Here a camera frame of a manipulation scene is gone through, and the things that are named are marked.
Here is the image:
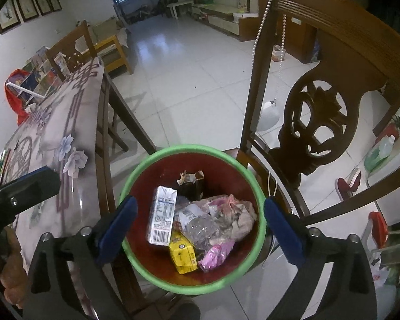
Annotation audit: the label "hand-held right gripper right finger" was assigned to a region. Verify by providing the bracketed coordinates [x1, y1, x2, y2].
[263, 197, 378, 320]

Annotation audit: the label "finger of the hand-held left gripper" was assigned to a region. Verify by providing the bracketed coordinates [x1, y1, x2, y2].
[0, 167, 56, 187]
[0, 171, 61, 223]

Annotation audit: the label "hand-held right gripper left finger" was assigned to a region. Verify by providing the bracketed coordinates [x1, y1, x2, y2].
[22, 195, 139, 320]

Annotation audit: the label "blue white carton box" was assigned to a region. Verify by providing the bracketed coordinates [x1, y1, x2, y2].
[146, 186, 178, 245]

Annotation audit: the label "floral paper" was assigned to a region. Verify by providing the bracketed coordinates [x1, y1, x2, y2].
[195, 195, 258, 241]

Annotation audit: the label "small yellow box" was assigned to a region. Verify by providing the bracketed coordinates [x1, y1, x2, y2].
[168, 230, 199, 275]

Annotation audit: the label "red bin with green rim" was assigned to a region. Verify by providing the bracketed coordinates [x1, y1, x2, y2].
[118, 144, 266, 295]

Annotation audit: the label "pink plastic bag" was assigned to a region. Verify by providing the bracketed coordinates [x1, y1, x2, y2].
[197, 240, 235, 272]

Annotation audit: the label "clear plastic bottle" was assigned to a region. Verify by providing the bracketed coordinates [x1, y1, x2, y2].
[175, 202, 221, 250]

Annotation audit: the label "dark brown snack packet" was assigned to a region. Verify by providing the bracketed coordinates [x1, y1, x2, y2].
[177, 170, 205, 201]

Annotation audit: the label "person's left hand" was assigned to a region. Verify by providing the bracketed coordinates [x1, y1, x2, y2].
[0, 227, 26, 309]

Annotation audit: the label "colourful books and pencils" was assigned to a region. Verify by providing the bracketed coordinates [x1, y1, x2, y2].
[0, 148, 14, 185]

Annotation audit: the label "red bag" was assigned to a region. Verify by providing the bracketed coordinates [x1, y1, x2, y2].
[4, 68, 32, 125]

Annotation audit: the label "red slipper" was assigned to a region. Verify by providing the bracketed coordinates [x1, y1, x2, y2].
[368, 211, 387, 247]
[336, 167, 362, 201]

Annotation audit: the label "white book rack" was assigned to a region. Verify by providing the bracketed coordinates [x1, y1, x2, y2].
[5, 45, 70, 102]

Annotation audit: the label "green detergent bottle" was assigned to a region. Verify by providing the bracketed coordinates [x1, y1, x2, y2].
[363, 135, 397, 170]

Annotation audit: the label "plain wooden chair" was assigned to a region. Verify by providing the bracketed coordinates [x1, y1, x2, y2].
[46, 20, 97, 81]

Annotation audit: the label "yellow wooden bench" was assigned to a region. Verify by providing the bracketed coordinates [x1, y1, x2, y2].
[88, 17, 134, 74]

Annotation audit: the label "carved wooden chair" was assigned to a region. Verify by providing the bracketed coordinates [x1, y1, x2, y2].
[238, 0, 400, 227]

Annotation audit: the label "wooden television cabinet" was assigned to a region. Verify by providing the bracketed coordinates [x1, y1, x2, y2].
[191, 2, 259, 42]

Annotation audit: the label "small white table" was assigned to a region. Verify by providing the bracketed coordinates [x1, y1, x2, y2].
[167, 1, 194, 20]

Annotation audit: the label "white bead necklace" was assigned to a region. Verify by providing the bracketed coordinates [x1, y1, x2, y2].
[251, 0, 287, 84]

